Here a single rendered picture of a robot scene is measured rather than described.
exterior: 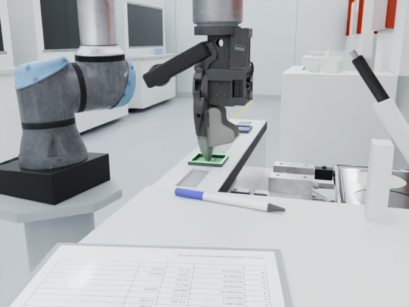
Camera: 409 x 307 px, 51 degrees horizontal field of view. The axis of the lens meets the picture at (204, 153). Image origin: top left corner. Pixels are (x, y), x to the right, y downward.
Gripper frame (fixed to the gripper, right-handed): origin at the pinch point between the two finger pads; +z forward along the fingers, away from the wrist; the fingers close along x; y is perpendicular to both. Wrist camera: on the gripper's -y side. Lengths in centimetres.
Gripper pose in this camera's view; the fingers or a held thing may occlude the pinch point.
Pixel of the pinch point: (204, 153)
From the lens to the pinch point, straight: 70.5
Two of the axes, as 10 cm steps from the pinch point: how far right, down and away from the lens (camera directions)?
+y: 9.7, 0.6, -2.5
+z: 0.0, 9.7, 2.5
